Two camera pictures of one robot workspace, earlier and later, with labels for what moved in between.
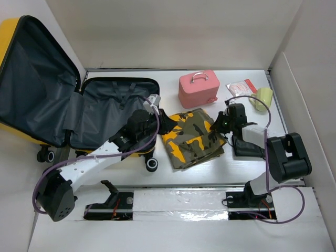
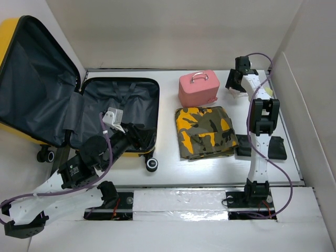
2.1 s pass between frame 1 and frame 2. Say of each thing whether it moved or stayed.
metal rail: stayed
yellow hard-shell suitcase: stayed
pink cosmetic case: stayed
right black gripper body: moved
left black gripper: moved
